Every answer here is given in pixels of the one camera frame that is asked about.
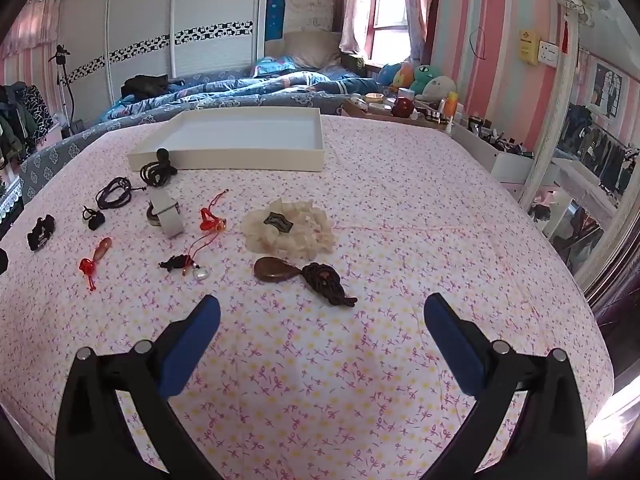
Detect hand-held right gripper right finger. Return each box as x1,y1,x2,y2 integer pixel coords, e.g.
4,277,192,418
423,292,590,480

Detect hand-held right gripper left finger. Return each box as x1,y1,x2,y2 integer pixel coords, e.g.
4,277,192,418
54,294,222,480

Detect cream scrunchie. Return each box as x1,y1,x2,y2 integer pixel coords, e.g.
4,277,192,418
243,198,335,256

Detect black leather bracelet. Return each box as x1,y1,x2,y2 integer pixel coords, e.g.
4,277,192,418
95,176,146,210

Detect black knotted cord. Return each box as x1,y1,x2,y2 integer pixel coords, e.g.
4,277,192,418
140,148,179,189

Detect black scrunchie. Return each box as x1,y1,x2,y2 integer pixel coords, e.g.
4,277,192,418
27,213,56,252

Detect white shallow tray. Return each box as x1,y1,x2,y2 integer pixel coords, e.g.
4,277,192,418
127,107,326,174

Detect silver pendant with black knot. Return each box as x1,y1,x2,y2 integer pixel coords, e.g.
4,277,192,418
158,232,211,281

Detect pink floral bedsheet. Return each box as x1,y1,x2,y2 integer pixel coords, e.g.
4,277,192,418
0,114,616,480

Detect white organizer box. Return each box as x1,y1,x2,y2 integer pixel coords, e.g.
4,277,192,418
452,117,562,184

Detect blue patterned quilt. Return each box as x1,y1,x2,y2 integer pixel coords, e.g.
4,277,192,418
19,57,387,181

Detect wooden tray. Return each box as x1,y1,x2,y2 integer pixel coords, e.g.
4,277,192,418
343,97,449,131

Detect white plush toy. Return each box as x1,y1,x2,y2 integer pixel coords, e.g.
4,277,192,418
419,75,457,104

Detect white framed mirror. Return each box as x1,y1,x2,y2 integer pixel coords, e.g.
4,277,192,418
517,0,640,307

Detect black clothing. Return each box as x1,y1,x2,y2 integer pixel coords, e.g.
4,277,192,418
121,73,171,101

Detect green plush toy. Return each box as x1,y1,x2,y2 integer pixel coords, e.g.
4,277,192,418
410,63,446,96

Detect orange plush toy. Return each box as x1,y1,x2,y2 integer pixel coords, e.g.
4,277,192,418
392,61,416,90

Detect hanging clothes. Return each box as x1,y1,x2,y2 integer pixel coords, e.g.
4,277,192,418
0,81,51,171

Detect black tripod stand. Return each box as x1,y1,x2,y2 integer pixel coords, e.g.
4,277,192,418
48,43,87,137

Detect beige pillow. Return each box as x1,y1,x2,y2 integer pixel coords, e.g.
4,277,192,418
264,30,347,71

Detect white sliding wardrobe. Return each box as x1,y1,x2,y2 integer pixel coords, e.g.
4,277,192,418
54,0,264,126

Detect pale sheer curtain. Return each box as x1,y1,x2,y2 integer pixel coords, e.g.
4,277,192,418
407,0,442,67

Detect blue storage bag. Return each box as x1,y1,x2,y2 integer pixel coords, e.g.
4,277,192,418
266,0,287,41

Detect window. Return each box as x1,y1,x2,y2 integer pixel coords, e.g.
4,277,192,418
372,0,417,61

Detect pink floral curtain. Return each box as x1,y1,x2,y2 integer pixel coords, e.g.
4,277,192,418
338,0,382,57

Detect white quilted storage bag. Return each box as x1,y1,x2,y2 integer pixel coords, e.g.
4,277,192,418
284,0,335,33

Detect pink valance curtain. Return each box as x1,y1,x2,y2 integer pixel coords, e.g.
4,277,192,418
0,0,61,61

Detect brown pendant with dark cord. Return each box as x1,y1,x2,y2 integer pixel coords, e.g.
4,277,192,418
253,255,359,309

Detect red cord charm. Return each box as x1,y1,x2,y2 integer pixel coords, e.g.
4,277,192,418
199,189,231,234

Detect white wall socket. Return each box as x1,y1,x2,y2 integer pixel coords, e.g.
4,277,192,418
538,41,561,68

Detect yellow wall box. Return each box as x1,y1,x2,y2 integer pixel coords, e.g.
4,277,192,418
518,28,541,66

